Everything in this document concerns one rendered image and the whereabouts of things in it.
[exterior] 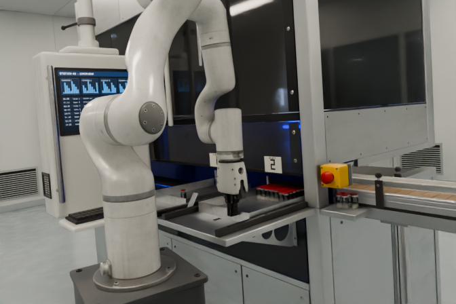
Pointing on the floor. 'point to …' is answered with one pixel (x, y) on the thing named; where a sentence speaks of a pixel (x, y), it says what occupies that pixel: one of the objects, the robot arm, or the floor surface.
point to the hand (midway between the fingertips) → (232, 209)
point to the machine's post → (312, 129)
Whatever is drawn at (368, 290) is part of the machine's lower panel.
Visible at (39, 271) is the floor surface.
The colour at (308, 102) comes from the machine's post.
